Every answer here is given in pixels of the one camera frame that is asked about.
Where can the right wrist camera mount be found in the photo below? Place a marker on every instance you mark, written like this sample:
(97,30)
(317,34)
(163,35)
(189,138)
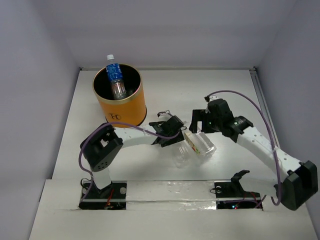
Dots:
(210,98)

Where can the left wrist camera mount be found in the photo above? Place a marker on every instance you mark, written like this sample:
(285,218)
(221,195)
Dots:
(163,116)

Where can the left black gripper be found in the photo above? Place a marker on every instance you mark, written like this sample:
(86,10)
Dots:
(175,127)

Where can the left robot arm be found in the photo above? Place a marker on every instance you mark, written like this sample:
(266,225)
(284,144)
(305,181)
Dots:
(100,148)

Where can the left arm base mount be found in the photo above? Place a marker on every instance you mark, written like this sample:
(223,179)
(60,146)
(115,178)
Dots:
(112,197)

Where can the orange cylindrical bin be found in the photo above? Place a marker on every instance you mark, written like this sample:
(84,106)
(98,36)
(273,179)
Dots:
(131,110)

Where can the aluminium rail right edge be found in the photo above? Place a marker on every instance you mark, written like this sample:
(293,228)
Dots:
(262,100)

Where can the clear unlabeled plastic bottle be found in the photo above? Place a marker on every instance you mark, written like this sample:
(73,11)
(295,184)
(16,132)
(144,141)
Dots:
(184,156)

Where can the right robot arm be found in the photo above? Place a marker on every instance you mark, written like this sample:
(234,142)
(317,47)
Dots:
(296,181)

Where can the aluminium rail back edge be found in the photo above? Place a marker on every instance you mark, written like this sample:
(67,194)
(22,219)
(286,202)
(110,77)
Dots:
(167,68)

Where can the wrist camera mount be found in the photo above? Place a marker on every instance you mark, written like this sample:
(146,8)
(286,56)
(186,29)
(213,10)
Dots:
(163,116)
(210,98)

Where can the aluminium rail edge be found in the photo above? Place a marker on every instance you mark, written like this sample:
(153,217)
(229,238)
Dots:
(167,68)
(262,100)

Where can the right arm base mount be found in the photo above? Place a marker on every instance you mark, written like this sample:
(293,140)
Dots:
(230,194)

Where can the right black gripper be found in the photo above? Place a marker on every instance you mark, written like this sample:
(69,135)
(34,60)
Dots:
(201,115)

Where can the blue label water bottle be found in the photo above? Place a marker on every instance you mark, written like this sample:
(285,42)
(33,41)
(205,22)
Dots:
(115,77)

